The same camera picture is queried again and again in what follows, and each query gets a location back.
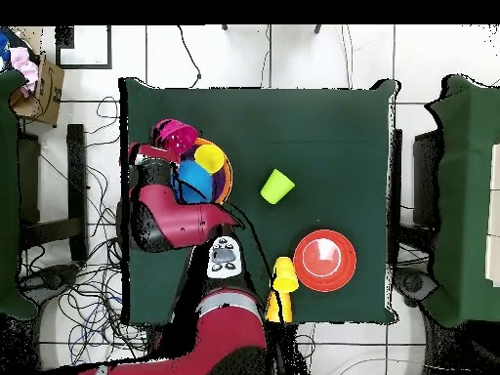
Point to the small pink bowl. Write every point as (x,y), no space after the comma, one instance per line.
(175,134)

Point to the blue bowl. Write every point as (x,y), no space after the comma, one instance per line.
(195,183)

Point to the yellow cup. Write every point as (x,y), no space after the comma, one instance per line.
(287,283)
(209,158)

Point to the purple bowl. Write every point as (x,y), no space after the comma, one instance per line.
(220,181)

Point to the large orange bowl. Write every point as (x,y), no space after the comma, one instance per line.
(229,175)

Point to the red bowl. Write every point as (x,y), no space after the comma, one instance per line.
(324,259)

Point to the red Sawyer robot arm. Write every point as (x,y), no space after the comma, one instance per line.
(175,226)

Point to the white box stack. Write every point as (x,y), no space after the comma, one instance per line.
(494,234)

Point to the black framed white board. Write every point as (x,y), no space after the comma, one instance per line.
(109,47)

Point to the cardboard box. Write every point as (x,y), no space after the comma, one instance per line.
(49,97)

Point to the green cup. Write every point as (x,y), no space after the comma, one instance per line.
(277,186)

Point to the green cloth covered table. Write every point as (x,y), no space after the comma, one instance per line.
(465,195)
(8,195)

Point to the dark green tablecloth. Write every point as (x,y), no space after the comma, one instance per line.
(312,136)

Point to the pink cloth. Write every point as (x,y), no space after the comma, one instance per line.
(23,66)

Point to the orange cup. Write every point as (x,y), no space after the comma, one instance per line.
(283,310)

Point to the black bench frame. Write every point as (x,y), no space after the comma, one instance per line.
(76,175)

